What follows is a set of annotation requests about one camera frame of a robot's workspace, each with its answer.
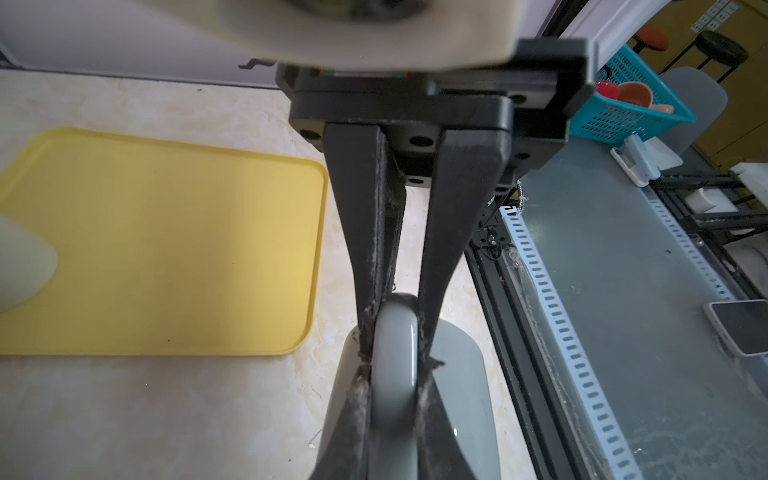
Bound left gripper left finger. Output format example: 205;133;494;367
310;363;372;479

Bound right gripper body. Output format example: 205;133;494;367
276;38;597;188

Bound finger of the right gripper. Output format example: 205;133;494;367
323;123;406;360
418;130;512;361

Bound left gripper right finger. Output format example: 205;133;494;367
414;357;475;479

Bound grey mug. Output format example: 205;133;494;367
334;294;501;479

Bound white mug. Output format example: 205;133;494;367
1;216;59;312

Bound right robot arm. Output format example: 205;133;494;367
148;1;597;359

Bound teal plastic basket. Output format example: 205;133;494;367
568;44;698;148

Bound yellow plastic tray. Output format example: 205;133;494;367
1;128;329;356

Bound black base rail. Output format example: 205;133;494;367
465;196;593;479

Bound white slotted cable duct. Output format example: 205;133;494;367
499;207;643;479

